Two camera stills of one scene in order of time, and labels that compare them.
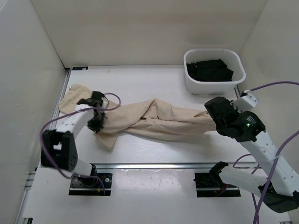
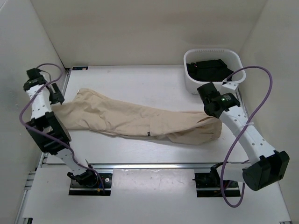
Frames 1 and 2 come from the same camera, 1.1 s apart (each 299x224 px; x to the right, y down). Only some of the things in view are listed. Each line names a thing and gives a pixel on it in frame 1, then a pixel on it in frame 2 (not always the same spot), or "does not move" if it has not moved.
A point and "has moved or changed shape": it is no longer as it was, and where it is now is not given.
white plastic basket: x=231 y=59 does not move
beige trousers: x=153 y=115 has moved or changed shape
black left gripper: x=96 y=127 -> x=57 y=97
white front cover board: x=157 y=194 does not move
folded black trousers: x=214 y=70 does not move
